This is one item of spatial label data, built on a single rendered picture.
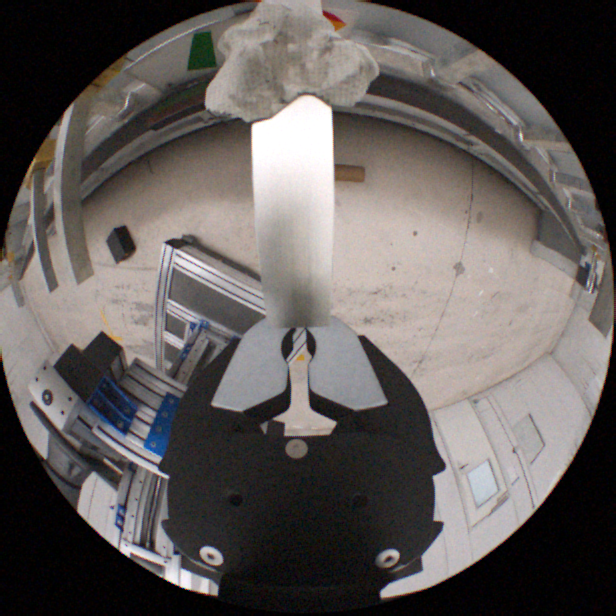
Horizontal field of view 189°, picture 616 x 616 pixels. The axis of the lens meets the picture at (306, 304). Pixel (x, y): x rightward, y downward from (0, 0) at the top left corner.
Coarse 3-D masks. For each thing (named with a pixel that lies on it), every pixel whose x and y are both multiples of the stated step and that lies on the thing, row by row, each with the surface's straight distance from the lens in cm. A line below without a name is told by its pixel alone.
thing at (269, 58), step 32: (256, 32) 12; (288, 32) 9; (320, 32) 10; (224, 64) 10; (256, 64) 8; (288, 64) 9; (320, 64) 9; (352, 64) 8; (224, 96) 9; (256, 96) 8; (288, 96) 8; (352, 96) 8
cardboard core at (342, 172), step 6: (336, 168) 88; (342, 168) 89; (348, 168) 90; (354, 168) 90; (360, 168) 92; (336, 174) 88; (342, 174) 89; (348, 174) 89; (354, 174) 90; (360, 174) 90; (342, 180) 92; (348, 180) 91; (354, 180) 92; (360, 180) 92
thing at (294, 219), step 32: (288, 0) 16; (320, 0) 16; (320, 96) 9; (256, 128) 8; (288, 128) 8; (320, 128) 8; (256, 160) 8; (288, 160) 7; (320, 160) 7; (256, 192) 7; (288, 192) 7; (320, 192) 7; (256, 224) 7; (288, 224) 7; (320, 224) 7; (288, 256) 7; (320, 256) 7; (288, 288) 8; (320, 288) 8; (288, 320) 9; (320, 320) 9
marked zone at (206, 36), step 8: (208, 32) 29; (192, 40) 30; (200, 40) 30; (208, 40) 30; (192, 48) 31; (200, 48) 31; (208, 48) 31; (192, 56) 32; (200, 56) 32; (208, 56) 32; (192, 64) 33; (200, 64) 33; (208, 64) 34; (216, 64) 34
